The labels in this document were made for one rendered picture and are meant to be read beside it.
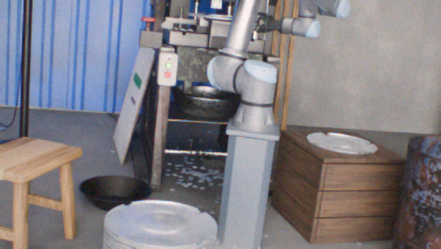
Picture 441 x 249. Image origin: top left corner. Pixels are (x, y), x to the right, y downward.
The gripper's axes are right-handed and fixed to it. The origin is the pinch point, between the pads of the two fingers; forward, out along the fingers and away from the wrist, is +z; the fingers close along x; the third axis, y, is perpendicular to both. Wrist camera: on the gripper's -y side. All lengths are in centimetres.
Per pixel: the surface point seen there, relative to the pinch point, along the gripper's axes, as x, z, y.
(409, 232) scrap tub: 61, -90, 47
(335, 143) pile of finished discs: 44, -52, 13
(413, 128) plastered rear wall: 76, -54, -215
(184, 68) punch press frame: 22.7, 18.3, 18.3
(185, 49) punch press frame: 14.3, 18.4, 18.6
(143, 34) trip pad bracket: 9.0, 31.9, 31.8
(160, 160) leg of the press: 64, 22, 28
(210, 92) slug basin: 40, 27, -25
